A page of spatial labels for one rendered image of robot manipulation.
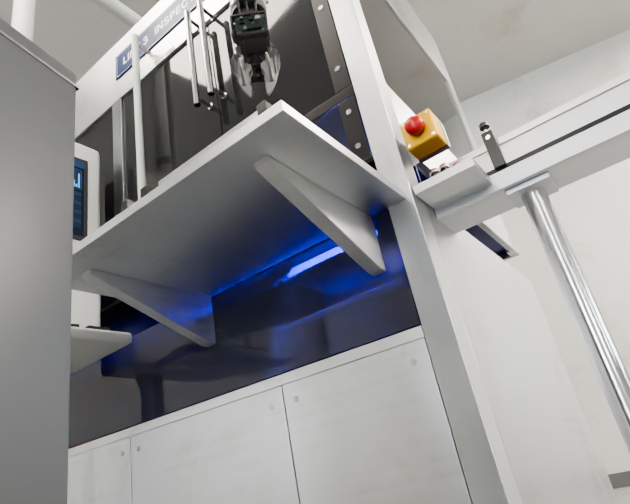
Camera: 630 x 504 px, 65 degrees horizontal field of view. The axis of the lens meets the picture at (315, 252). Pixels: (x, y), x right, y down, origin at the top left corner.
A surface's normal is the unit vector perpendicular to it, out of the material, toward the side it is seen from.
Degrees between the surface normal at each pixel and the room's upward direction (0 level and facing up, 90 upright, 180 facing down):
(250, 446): 90
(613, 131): 90
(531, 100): 90
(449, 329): 90
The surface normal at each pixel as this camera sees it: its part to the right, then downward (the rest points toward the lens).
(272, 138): 0.18, 0.89
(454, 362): -0.59, -0.24
